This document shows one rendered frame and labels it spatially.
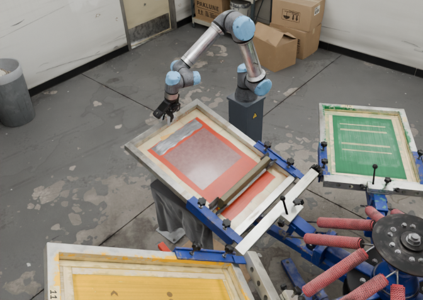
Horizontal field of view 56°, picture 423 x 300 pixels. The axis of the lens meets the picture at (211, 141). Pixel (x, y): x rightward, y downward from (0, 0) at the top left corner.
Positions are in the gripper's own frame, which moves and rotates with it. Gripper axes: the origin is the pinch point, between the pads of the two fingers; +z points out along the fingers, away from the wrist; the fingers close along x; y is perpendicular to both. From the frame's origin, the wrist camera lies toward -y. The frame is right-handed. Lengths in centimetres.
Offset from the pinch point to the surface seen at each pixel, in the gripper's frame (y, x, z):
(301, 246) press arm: -2, -101, 8
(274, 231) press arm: -2, -86, 12
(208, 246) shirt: -20, -61, 41
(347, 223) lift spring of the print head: 4, -111, -22
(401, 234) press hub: 0, -129, -42
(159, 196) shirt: -21.2, -20.7, 32.9
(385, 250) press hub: -10, -127, -40
